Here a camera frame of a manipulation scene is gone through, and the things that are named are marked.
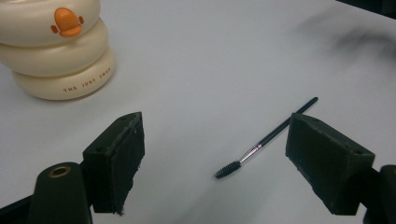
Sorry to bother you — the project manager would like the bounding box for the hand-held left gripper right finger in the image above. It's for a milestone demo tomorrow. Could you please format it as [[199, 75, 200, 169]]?
[[285, 112, 376, 217]]

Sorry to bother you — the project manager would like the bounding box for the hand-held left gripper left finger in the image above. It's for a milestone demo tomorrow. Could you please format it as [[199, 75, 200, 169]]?
[[82, 111, 146, 217]]

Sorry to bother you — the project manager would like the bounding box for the black eyebrow spoolie brush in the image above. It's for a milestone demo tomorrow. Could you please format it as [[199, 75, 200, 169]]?
[[214, 96, 319, 180]]

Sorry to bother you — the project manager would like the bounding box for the cream ringed holder orange duck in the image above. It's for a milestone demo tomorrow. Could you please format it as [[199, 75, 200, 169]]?
[[0, 0, 116, 102]]

